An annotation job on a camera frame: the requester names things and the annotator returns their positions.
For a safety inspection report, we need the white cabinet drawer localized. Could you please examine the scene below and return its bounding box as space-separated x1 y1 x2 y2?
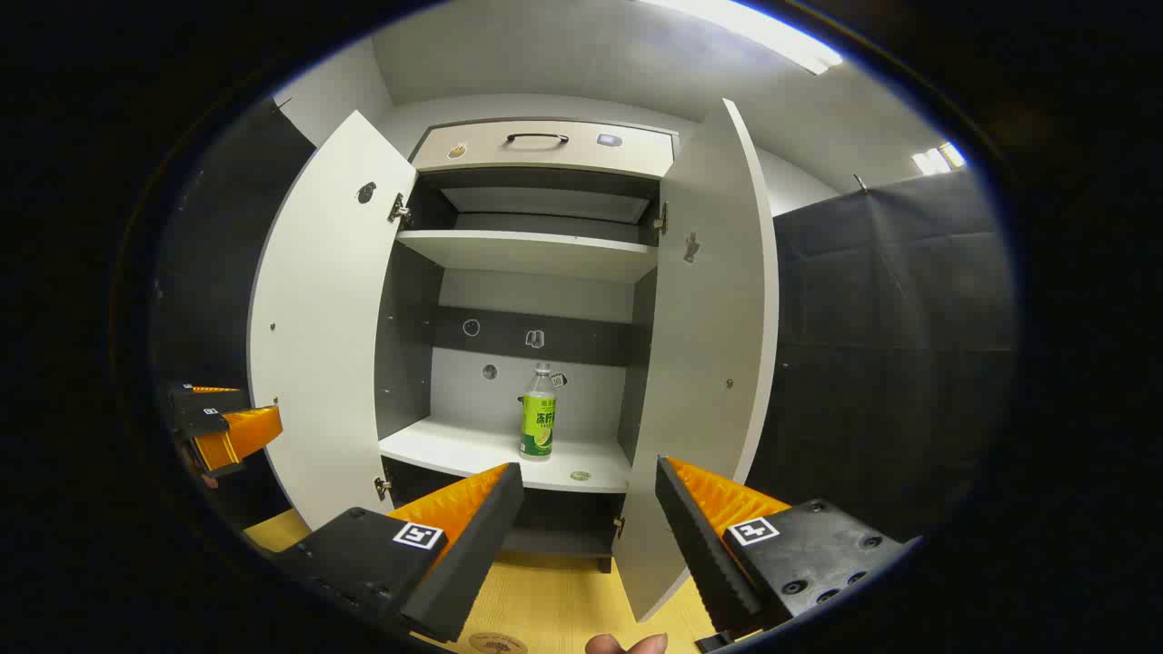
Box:
411 120 678 180

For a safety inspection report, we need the white and grey cabinet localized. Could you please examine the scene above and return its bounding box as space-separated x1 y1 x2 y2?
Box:
247 97 780 623

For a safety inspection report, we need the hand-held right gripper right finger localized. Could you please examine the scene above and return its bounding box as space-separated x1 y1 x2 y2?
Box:
654 456 920 653

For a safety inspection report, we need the white cabinet shelf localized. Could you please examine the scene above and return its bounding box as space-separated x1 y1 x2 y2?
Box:
396 229 659 283
379 416 632 494

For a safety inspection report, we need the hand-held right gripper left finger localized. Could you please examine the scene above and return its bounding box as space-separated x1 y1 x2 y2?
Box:
273 461 526 644

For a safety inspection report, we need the white cabinet door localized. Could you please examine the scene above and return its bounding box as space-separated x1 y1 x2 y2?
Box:
247 110 419 532
613 97 780 623

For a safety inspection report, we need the long ceiling light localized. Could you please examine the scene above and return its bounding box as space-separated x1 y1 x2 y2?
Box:
636 0 844 75

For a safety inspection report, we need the black backdrop cloth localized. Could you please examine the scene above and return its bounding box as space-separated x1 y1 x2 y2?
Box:
150 95 1017 546

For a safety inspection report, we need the green label clear bottle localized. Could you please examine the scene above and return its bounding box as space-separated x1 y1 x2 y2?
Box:
519 362 559 460

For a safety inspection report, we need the small ceiling light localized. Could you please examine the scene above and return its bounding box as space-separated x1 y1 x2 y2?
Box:
913 143 966 175

